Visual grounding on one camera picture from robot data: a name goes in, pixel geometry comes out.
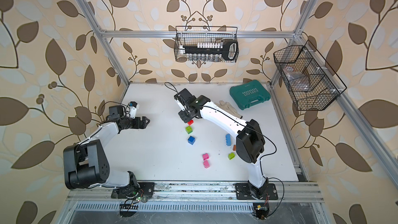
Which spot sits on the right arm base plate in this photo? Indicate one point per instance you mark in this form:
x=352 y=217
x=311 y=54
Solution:
x=246 y=191

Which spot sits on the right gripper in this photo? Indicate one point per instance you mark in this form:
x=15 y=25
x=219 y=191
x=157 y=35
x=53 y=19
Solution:
x=185 y=118

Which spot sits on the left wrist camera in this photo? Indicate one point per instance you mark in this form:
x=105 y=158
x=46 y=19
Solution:
x=133 y=107

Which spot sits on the back wire basket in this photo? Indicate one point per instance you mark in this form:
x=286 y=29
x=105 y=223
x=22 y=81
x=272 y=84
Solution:
x=203 y=34

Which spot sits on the pink lego brick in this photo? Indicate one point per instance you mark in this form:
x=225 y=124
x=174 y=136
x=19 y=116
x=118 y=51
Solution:
x=205 y=156
x=206 y=164

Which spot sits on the lime green lego brick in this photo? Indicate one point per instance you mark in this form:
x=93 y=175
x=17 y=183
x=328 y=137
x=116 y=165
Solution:
x=189 y=129

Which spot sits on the dark blue lego brick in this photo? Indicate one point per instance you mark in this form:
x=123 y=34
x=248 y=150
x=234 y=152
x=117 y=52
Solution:
x=191 y=140

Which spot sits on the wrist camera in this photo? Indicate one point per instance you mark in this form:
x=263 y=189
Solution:
x=184 y=98
x=133 y=107

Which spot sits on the green plastic tool case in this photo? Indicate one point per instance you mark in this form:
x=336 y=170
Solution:
x=249 y=94

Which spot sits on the light blue long lego brick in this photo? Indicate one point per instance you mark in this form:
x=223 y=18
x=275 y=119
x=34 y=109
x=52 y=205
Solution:
x=228 y=140

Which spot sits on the plastic bag in basket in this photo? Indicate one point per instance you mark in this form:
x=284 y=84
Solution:
x=297 y=81

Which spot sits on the wire basket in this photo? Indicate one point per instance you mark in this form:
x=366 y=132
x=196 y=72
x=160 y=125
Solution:
x=312 y=82
x=203 y=34

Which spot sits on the right wire basket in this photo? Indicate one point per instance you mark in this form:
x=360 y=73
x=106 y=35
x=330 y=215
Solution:
x=312 y=82

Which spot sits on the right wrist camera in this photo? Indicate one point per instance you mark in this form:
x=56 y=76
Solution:
x=184 y=98

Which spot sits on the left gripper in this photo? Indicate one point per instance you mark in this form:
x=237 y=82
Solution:
x=142 y=125

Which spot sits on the lime lego brick lower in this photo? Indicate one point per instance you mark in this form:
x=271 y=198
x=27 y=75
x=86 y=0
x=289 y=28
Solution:
x=231 y=156

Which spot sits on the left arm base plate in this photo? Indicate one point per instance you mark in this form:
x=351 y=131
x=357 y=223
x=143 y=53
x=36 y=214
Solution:
x=141 y=189

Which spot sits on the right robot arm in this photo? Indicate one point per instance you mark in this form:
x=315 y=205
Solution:
x=249 y=138

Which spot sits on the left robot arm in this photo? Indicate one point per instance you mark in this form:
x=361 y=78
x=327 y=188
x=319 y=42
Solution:
x=85 y=163

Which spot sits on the black socket holder set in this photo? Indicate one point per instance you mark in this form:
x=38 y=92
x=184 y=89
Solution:
x=225 y=50

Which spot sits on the white work glove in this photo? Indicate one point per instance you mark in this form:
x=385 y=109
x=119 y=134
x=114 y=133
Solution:
x=227 y=107

